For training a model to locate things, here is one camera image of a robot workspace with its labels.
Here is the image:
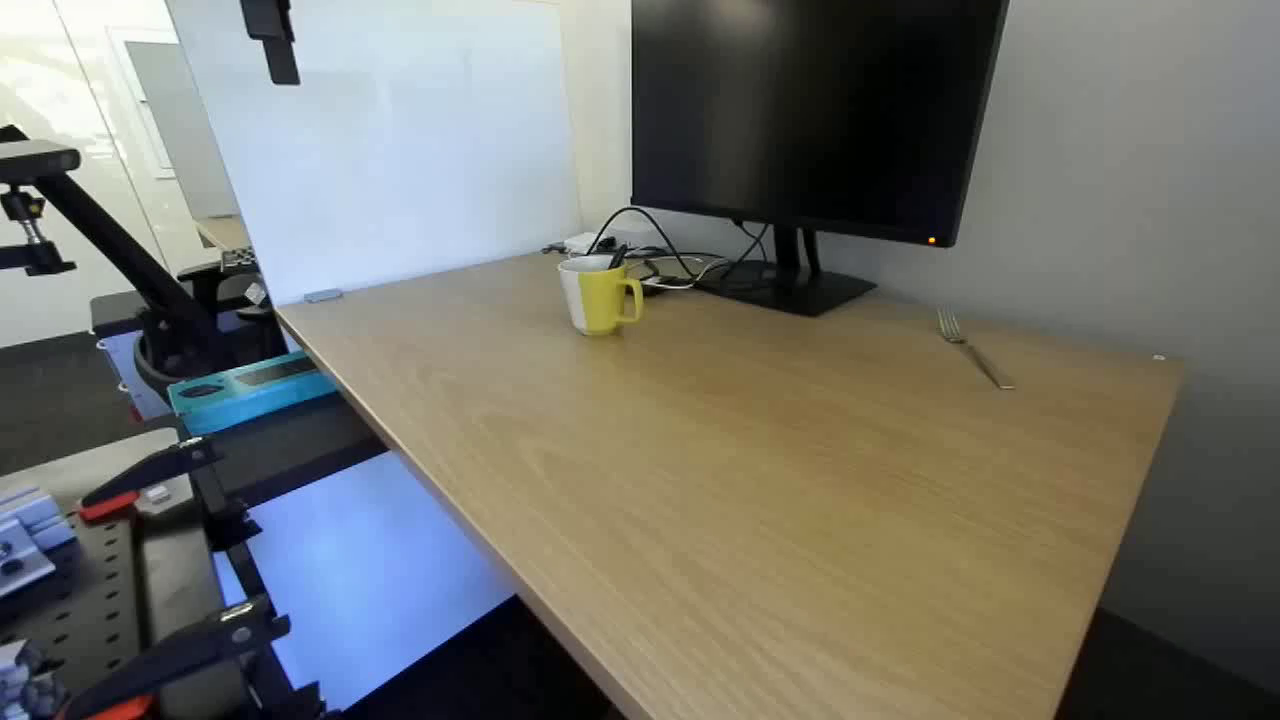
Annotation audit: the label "black side shelf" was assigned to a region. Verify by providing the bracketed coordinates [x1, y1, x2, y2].
[195, 390, 392, 508]

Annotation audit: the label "white power strip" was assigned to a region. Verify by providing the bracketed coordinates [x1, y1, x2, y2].
[541, 227, 630, 265]

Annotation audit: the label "blue plastic tray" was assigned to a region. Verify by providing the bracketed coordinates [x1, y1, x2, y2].
[163, 349, 340, 442]

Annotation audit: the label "black monitor stand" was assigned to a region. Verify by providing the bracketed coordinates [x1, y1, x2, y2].
[697, 221, 880, 322]

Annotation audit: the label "black looped cable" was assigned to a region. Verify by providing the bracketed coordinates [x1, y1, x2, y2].
[583, 199, 704, 294]

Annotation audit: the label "black perforated mounting board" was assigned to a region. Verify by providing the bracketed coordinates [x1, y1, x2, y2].
[0, 508, 153, 705]

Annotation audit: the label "black computer monitor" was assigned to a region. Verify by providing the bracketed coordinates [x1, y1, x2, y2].
[627, 0, 1012, 251]

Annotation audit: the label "black clamp with orange handle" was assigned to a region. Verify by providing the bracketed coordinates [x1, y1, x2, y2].
[75, 431, 265, 554]
[54, 596, 326, 720]

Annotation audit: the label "white partition panel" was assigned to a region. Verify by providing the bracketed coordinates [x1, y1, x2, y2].
[163, 0, 583, 311]

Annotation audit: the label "blue and white boxes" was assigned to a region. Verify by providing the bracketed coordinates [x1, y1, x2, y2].
[0, 485, 80, 600]

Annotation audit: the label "yellow and white mug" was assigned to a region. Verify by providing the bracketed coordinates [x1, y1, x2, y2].
[556, 251, 648, 339]

